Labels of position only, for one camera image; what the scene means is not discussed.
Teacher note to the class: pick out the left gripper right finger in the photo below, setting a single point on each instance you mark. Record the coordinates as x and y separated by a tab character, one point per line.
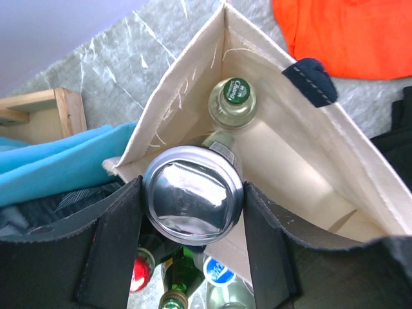
293	263

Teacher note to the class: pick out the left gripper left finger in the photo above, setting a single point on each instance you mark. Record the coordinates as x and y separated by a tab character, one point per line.
82	261

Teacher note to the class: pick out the coca-cola glass bottle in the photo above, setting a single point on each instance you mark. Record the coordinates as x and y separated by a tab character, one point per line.
153	249

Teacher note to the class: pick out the pocari sweat plastic bottle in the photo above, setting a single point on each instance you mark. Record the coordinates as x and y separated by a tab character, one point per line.
225	289

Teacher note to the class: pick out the green glass bottle gold cap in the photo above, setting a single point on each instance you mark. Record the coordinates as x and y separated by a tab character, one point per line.
181	278

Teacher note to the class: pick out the cream canvas tote bag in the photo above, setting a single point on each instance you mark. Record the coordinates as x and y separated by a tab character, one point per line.
310	159

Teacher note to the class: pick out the dark soda can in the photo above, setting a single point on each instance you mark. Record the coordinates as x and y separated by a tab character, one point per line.
193	192

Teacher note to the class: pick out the teal garment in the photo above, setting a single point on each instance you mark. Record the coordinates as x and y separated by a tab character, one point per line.
68	164

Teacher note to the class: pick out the wooden tray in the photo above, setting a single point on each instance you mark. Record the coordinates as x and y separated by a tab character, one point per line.
43	116

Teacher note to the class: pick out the black cloth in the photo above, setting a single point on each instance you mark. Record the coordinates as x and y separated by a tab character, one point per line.
395	145

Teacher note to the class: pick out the far clear glass bottle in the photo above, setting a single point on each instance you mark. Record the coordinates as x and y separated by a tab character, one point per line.
233	103

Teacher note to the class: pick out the orange cloth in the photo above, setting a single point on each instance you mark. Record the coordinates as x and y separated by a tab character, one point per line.
353	39

